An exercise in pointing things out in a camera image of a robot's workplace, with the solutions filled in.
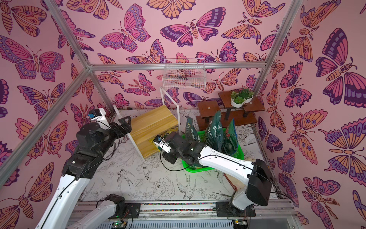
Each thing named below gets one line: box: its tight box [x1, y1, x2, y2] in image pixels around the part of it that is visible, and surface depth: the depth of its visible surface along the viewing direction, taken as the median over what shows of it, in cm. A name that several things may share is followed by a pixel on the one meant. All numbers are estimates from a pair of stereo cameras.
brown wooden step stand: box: [195, 90, 266, 131], surface depth 101 cm
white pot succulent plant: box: [230, 88, 255, 108], surface depth 89 cm
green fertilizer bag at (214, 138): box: [204, 110, 224, 154], surface depth 75 cm
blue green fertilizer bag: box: [222, 117, 239, 157], surface depth 81 cm
